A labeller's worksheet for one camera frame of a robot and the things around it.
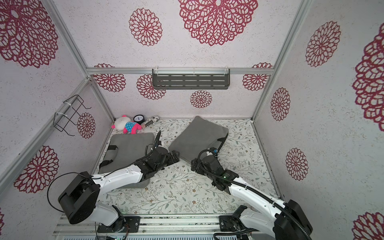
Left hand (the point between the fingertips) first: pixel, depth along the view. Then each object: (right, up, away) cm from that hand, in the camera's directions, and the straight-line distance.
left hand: (174, 155), depth 88 cm
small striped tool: (-23, +22, +28) cm, 42 cm away
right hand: (+12, -3, -6) cm, 14 cm away
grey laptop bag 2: (+13, +10, +18) cm, 25 cm away
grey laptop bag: (-36, +2, +12) cm, 38 cm away
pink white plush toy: (-39, +21, +22) cm, 50 cm away
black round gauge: (-32, +24, +29) cm, 49 cm away
